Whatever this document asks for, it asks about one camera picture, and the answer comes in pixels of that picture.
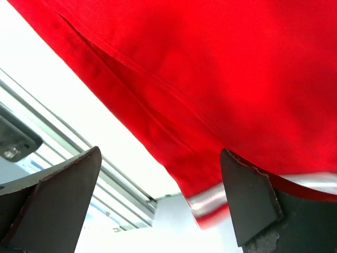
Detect red trousers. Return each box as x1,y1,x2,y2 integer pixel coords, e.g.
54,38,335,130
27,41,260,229
11,1,336,228

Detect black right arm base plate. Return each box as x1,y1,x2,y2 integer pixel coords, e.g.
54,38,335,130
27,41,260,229
1,105,43,163

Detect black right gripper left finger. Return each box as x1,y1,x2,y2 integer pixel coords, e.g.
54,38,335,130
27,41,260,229
1,147,102,252

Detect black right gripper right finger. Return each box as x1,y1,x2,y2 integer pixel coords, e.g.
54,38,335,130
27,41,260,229
220,149,336,252

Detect aluminium table edge rail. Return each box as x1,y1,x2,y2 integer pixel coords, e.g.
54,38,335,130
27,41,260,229
1,72,155,239

